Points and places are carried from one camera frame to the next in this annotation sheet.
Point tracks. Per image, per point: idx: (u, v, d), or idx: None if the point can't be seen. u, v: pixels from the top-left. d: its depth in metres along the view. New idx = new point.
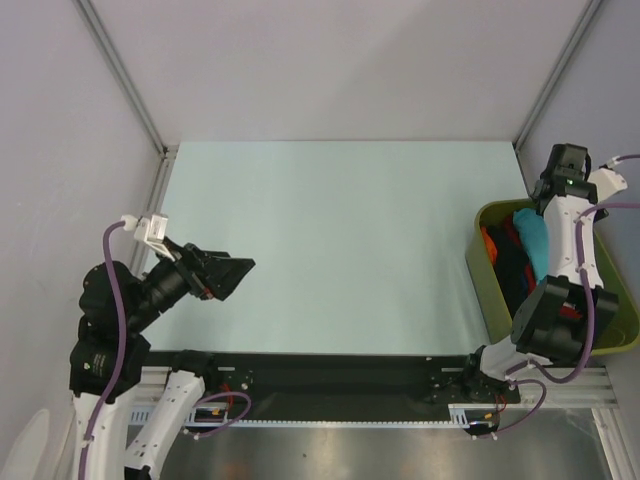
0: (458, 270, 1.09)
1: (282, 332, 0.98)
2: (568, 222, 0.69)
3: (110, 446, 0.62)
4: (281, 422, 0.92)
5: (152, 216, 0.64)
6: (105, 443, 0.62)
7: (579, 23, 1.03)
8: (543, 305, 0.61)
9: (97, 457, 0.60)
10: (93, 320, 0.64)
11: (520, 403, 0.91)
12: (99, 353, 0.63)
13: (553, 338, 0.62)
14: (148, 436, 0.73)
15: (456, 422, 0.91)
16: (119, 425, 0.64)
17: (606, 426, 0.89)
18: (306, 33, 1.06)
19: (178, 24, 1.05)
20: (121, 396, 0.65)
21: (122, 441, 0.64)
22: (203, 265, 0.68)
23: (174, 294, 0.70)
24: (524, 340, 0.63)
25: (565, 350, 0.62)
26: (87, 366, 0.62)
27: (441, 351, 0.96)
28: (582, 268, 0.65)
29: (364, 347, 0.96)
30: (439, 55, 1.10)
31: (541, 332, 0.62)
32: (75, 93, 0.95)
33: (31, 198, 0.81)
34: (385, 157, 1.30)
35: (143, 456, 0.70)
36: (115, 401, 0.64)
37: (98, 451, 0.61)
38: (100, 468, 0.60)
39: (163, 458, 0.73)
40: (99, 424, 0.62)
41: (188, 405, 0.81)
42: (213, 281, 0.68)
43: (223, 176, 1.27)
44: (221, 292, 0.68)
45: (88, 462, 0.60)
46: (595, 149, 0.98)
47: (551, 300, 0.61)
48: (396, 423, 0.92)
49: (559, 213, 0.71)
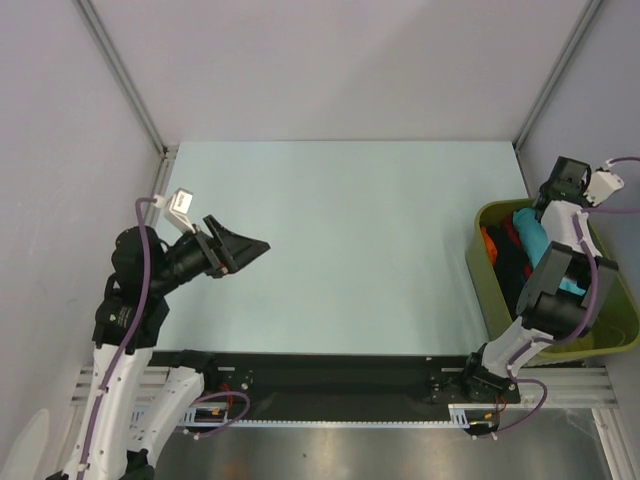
0: (458, 270, 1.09)
1: (282, 331, 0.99)
2: (563, 210, 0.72)
3: (120, 405, 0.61)
4: (280, 422, 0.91)
5: (177, 190, 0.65)
6: (118, 399, 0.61)
7: (576, 28, 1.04)
8: (547, 269, 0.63)
9: (108, 413, 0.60)
10: (121, 279, 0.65)
11: (520, 403, 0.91)
12: (125, 307, 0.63)
13: (559, 304, 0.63)
14: (148, 422, 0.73)
15: (456, 422, 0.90)
16: (132, 386, 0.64)
17: (606, 426, 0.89)
18: (306, 33, 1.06)
19: (178, 24, 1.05)
20: (139, 348, 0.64)
21: (132, 404, 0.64)
22: (219, 239, 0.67)
23: (194, 267, 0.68)
24: (530, 309, 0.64)
25: (572, 321, 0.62)
26: (113, 318, 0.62)
27: (442, 351, 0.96)
28: (582, 241, 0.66)
29: (365, 347, 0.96)
30: (439, 56, 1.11)
31: (547, 297, 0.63)
32: (74, 92, 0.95)
33: (31, 196, 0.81)
34: (386, 157, 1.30)
35: (142, 440, 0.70)
36: (135, 353, 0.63)
37: (109, 406, 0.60)
38: (108, 427, 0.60)
39: (160, 445, 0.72)
40: (116, 375, 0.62)
41: (187, 401, 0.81)
42: (229, 254, 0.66)
43: (224, 176, 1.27)
44: (236, 264, 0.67)
45: (98, 415, 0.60)
46: (596, 150, 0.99)
47: (555, 264, 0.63)
48: (397, 423, 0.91)
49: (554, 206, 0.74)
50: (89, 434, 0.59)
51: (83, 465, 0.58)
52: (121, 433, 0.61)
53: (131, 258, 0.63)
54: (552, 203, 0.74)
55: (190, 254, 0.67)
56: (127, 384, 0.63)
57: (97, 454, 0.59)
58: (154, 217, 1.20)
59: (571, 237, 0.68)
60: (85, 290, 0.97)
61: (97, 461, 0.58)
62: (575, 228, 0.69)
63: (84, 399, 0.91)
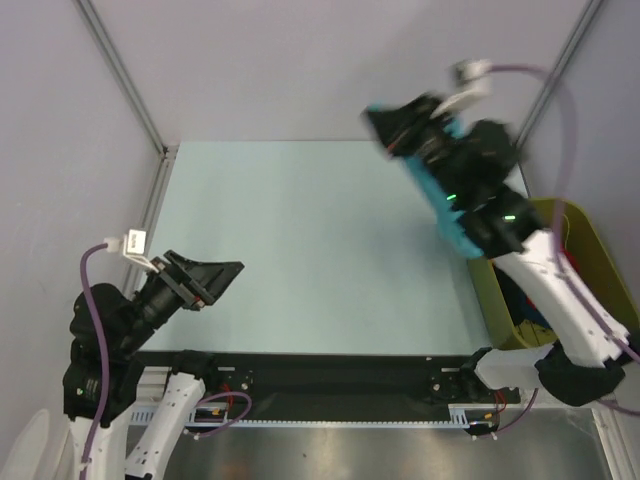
0: (458, 270, 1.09)
1: (278, 330, 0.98)
2: (556, 283, 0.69)
3: (107, 469, 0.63)
4: (280, 422, 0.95)
5: (128, 230, 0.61)
6: (104, 466, 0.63)
7: (575, 30, 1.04)
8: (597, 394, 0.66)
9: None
10: (84, 345, 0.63)
11: (519, 403, 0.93)
12: (91, 378, 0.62)
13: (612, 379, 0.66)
14: (149, 443, 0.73)
15: (455, 422, 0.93)
16: (115, 447, 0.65)
17: (606, 425, 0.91)
18: (306, 32, 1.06)
19: (178, 23, 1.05)
20: (116, 417, 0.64)
21: (119, 462, 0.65)
22: (187, 274, 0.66)
23: (166, 309, 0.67)
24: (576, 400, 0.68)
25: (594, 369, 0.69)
26: (80, 391, 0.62)
27: (438, 351, 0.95)
28: (610, 336, 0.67)
29: (370, 348, 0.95)
30: (440, 55, 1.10)
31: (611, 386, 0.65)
32: (74, 92, 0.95)
33: (31, 197, 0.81)
34: (387, 156, 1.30)
35: (145, 464, 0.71)
36: (110, 424, 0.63)
37: (96, 475, 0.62)
38: None
39: (163, 466, 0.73)
40: (97, 446, 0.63)
41: (189, 408, 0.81)
42: (200, 288, 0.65)
43: (224, 176, 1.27)
44: (211, 296, 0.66)
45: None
46: (599, 152, 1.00)
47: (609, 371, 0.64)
48: (397, 423, 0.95)
49: (551, 288, 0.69)
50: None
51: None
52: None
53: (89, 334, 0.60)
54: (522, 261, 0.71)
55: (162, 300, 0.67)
56: (111, 449, 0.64)
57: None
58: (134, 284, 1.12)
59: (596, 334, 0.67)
60: None
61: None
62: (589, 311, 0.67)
63: None
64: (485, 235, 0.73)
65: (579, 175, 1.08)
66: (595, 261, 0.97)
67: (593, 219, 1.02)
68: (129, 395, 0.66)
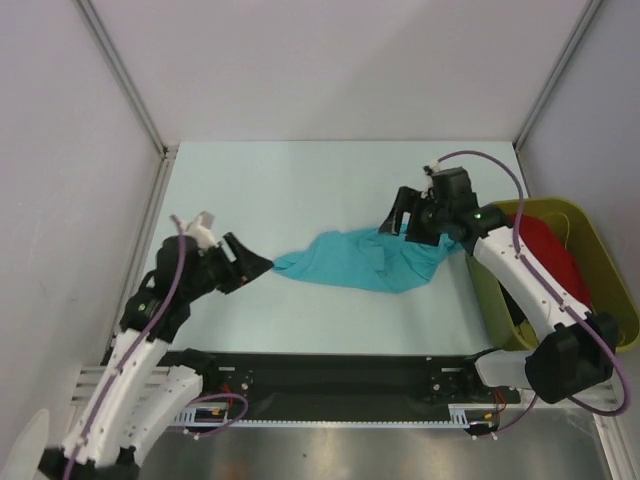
0: (459, 272, 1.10)
1: (279, 332, 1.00)
2: (511, 260, 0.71)
3: (129, 391, 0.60)
4: (281, 422, 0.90)
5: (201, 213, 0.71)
6: (128, 385, 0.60)
7: (574, 31, 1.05)
8: (561, 367, 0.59)
9: (117, 393, 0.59)
10: (159, 273, 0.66)
11: (519, 403, 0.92)
12: (155, 299, 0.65)
13: (584, 380, 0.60)
14: (139, 421, 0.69)
15: (456, 422, 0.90)
16: (145, 372, 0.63)
17: (606, 426, 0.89)
18: (306, 33, 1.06)
19: (178, 23, 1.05)
20: (160, 340, 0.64)
21: (139, 391, 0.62)
22: (238, 249, 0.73)
23: (219, 278, 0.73)
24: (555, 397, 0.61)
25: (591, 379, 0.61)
26: (142, 307, 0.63)
27: (441, 350, 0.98)
28: (565, 306, 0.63)
29: (368, 347, 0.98)
30: (440, 55, 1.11)
31: (572, 383, 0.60)
32: (73, 92, 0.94)
33: (31, 197, 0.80)
34: (388, 156, 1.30)
35: (132, 438, 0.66)
36: (155, 341, 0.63)
37: (116, 392, 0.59)
38: (112, 408, 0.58)
39: (148, 446, 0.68)
40: (131, 360, 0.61)
41: (182, 401, 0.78)
42: (245, 265, 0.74)
43: (224, 176, 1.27)
44: (250, 275, 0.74)
45: (107, 398, 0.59)
46: (598, 153, 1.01)
47: (567, 354, 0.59)
48: (396, 423, 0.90)
49: (503, 260, 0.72)
50: (95, 410, 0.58)
51: (79, 443, 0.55)
52: (122, 419, 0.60)
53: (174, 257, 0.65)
54: (480, 243, 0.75)
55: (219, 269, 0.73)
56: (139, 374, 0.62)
57: (97, 434, 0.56)
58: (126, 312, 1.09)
59: (550, 302, 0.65)
60: (84, 290, 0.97)
61: (93, 444, 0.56)
62: (539, 281, 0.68)
63: (84, 399, 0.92)
64: (461, 232, 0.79)
65: (579, 175, 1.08)
66: (596, 261, 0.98)
67: (593, 219, 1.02)
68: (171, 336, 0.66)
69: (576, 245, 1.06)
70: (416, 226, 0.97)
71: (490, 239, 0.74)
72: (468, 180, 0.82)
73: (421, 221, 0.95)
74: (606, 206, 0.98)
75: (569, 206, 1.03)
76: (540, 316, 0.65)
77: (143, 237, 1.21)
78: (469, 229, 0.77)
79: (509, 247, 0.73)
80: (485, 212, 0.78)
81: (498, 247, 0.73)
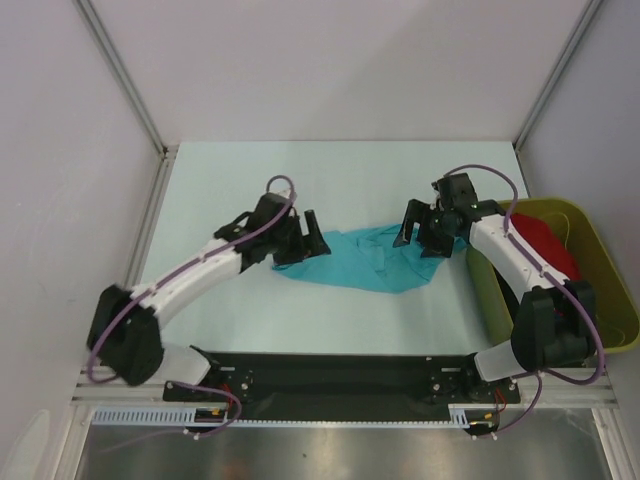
0: (459, 272, 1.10)
1: (279, 333, 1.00)
2: (499, 239, 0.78)
3: (200, 278, 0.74)
4: (282, 422, 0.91)
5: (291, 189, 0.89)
6: (198, 275, 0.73)
7: (574, 31, 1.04)
8: (539, 325, 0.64)
9: (195, 273, 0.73)
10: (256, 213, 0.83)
11: (519, 403, 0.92)
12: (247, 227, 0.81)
13: (563, 346, 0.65)
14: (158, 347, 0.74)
15: (456, 422, 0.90)
16: (213, 274, 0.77)
17: (606, 426, 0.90)
18: (306, 33, 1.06)
19: (178, 24, 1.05)
20: (237, 260, 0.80)
21: (198, 289, 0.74)
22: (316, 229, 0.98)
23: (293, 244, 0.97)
24: (539, 361, 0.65)
25: (575, 349, 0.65)
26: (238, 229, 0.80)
27: (440, 350, 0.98)
28: (544, 272, 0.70)
29: (368, 348, 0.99)
30: (440, 56, 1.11)
31: (551, 347, 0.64)
32: (73, 93, 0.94)
33: (31, 198, 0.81)
34: (387, 156, 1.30)
35: None
36: (236, 256, 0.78)
37: (192, 274, 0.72)
38: (184, 280, 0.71)
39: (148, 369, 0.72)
40: (216, 257, 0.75)
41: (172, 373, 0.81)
42: (313, 242, 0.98)
43: (224, 176, 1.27)
44: (315, 249, 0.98)
45: (184, 272, 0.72)
46: (597, 154, 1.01)
47: (544, 315, 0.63)
48: (396, 423, 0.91)
49: (493, 239, 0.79)
50: (174, 274, 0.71)
51: (151, 289, 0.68)
52: (181, 298, 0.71)
53: (274, 205, 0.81)
54: (476, 226, 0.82)
55: (287, 232, 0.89)
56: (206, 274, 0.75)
57: (166, 292, 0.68)
58: None
59: (531, 270, 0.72)
60: (84, 290, 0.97)
61: (159, 297, 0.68)
62: (525, 256, 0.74)
63: (85, 399, 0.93)
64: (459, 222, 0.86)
65: (578, 176, 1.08)
66: (595, 261, 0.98)
67: (593, 219, 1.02)
68: (244, 262, 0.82)
69: (576, 244, 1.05)
70: (426, 231, 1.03)
71: (483, 222, 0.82)
72: (468, 183, 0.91)
73: (429, 227, 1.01)
74: (605, 207, 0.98)
75: (568, 206, 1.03)
76: (522, 282, 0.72)
77: (143, 237, 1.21)
78: (467, 217, 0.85)
79: (498, 228, 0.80)
80: (481, 205, 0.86)
81: (490, 228, 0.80)
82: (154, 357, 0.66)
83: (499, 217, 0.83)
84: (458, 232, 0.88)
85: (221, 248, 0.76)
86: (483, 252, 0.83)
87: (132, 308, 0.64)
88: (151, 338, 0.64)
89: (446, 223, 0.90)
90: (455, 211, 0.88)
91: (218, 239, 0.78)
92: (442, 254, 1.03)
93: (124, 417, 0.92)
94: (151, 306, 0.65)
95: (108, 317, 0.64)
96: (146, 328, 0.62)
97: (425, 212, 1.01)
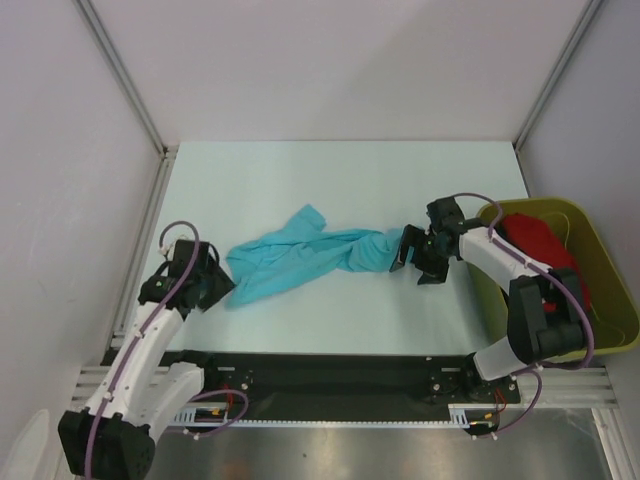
0: (459, 273, 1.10)
1: (276, 334, 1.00)
2: (485, 244, 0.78)
3: (153, 347, 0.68)
4: (282, 422, 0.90)
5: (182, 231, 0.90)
6: (146, 356, 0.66)
7: (572, 34, 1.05)
8: (527, 311, 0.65)
9: (141, 352, 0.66)
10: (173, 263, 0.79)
11: (519, 404, 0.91)
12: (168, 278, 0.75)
13: (559, 334, 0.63)
14: (148, 406, 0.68)
15: (456, 422, 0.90)
16: (163, 338, 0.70)
17: (606, 425, 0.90)
18: (305, 32, 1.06)
19: (178, 24, 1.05)
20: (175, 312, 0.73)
21: (153, 367, 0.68)
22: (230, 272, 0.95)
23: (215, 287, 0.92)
24: (538, 352, 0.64)
25: (573, 338, 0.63)
26: (160, 283, 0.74)
27: (437, 350, 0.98)
28: (528, 264, 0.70)
29: (368, 347, 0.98)
30: (439, 56, 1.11)
31: (546, 334, 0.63)
32: (74, 95, 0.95)
33: (30, 198, 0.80)
34: (387, 157, 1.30)
35: (144, 417, 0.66)
36: (174, 308, 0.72)
37: (143, 349, 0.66)
38: (136, 367, 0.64)
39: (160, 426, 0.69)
40: (153, 325, 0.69)
41: (185, 393, 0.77)
42: None
43: (224, 176, 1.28)
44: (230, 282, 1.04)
45: (132, 358, 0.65)
46: (595, 156, 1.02)
47: (531, 300, 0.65)
48: (396, 423, 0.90)
49: (481, 244, 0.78)
50: (122, 368, 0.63)
51: (107, 397, 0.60)
52: (142, 386, 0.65)
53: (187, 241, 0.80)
54: (464, 241, 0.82)
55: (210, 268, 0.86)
56: (155, 344, 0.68)
57: (123, 390, 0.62)
58: (126, 314, 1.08)
59: (516, 265, 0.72)
60: (83, 290, 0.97)
61: (118, 400, 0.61)
62: (509, 253, 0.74)
63: (84, 399, 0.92)
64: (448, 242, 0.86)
65: (577, 176, 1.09)
66: (595, 260, 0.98)
67: (593, 220, 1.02)
68: (184, 310, 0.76)
69: (575, 244, 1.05)
70: (420, 255, 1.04)
71: (468, 235, 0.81)
72: (455, 203, 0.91)
73: (424, 252, 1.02)
74: (605, 207, 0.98)
75: (568, 205, 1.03)
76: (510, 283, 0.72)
77: (143, 237, 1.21)
78: (454, 234, 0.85)
79: (484, 236, 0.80)
80: (468, 221, 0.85)
81: (474, 237, 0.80)
82: (144, 440, 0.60)
83: (483, 228, 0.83)
84: (449, 250, 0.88)
85: (154, 307, 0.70)
86: (473, 262, 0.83)
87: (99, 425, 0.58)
88: (132, 440, 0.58)
89: (437, 243, 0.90)
90: (443, 230, 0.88)
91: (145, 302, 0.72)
92: (437, 276, 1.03)
93: None
94: (116, 415, 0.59)
95: (79, 446, 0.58)
96: (122, 436, 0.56)
97: (419, 237, 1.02)
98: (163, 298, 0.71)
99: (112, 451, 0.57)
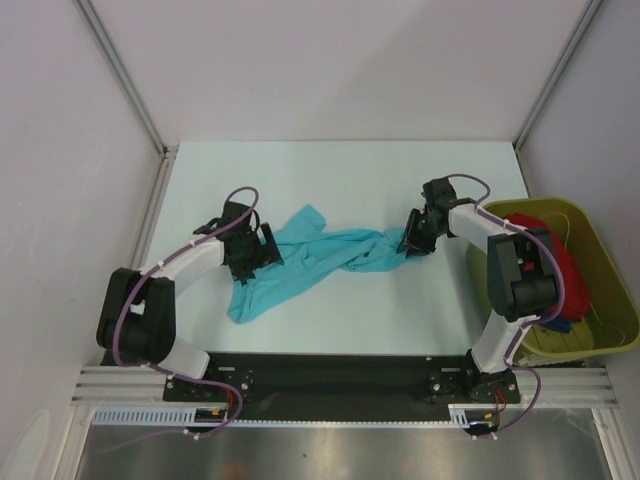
0: (461, 273, 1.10)
1: (277, 334, 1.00)
2: (470, 214, 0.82)
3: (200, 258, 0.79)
4: (281, 422, 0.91)
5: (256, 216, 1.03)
6: (192, 260, 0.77)
7: (572, 34, 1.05)
8: (503, 264, 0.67)
9: (193, 254, 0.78)
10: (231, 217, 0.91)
11: (518, 403, 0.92)
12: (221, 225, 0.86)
13: (532, 286, 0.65)
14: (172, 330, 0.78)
15: (456, 422, 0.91)
16: (203, 259, 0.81)
17: (606, 425, 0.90)
18: (305, 32, 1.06)
19: (178, 24, 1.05)
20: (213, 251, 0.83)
21: (191, 274, 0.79)
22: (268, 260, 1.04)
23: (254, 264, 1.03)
24: (511, 304, 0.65)
25: (545, 290, 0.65)
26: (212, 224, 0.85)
27: (438, 351, 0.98)
28: (507, 225, 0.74)
29: (368, 347, 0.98)
30: (440, 56, 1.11)
31: (521, 286, 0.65)
32: (73, 95, 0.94)
33: (30, 199, 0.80)
34: (387, 157, 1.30)
35: None
36: (213, 246, 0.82)
37: (191, 255, 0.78)
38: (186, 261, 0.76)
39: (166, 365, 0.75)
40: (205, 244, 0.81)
41: (192, 362, 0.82)
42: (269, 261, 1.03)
43: (225, 176, 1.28)
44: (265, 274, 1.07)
45: (182, 255, 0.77)
46: (595, 156, 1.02)
47: (506, 254, 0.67)
48: (396, 423, 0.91)
49: (467, 217, 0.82)
50: (174, 256, 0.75)
51: (159, 265, 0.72)
52: (181, 279, 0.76)
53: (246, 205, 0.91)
54: (455, 213, 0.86)
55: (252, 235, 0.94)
56: (199, 258, 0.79)
57: (172, 268, 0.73)
58: None
59: (495, 228, 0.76)
60: (84, 290, 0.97)
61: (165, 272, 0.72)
62: (490, 220, 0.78)
63: (85, 399, 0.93)
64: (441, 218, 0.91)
65: (577, 177, 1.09)
66: (596, 260, 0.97)
67: (593, 220, 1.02)
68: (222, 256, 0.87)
69: (575, 244, 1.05)
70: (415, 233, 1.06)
71: (458, 207, 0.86)
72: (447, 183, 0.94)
73: (418, 228, 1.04)
74: (605, 207, 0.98)
75: (569, 205, 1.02)
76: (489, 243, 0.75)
77: (143, 237, 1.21)
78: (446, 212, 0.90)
79: (471, 208, 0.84)
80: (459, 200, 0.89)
81: (461, 208, 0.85)
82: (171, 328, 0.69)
83: (471, 203, 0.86)
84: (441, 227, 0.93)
85: (205, 238, 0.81)
86: (460, 235, 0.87)
87: (143, 286, 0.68)
88: (168, 309, 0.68)
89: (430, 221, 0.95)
90: (435, 208, 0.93)
91: (197, 234, 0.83)
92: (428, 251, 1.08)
93: (124, 417, 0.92)
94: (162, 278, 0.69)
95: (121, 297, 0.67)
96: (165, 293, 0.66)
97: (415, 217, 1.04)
98: (214, 232, 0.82)
99: (152, 306, 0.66)
